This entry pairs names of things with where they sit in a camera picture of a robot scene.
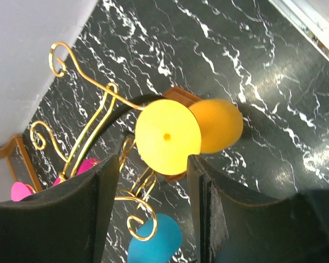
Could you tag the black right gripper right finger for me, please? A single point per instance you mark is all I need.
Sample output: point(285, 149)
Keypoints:
point(233, 223)

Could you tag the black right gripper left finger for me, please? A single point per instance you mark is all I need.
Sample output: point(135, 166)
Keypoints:
point(64, 223)

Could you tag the orange wine glass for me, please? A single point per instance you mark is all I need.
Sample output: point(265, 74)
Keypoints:
point(167, 132)

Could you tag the pink wine glass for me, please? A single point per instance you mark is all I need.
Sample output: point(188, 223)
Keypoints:
point(19, 190)

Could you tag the blue wine glass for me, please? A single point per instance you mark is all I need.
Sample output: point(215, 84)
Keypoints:
point(161, 247)

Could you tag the wooden tiered shelf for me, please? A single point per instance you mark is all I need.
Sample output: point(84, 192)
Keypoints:
point(16, 166)

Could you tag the gold wire wine glass rack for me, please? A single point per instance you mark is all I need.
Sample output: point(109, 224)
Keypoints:
point(110, 104)

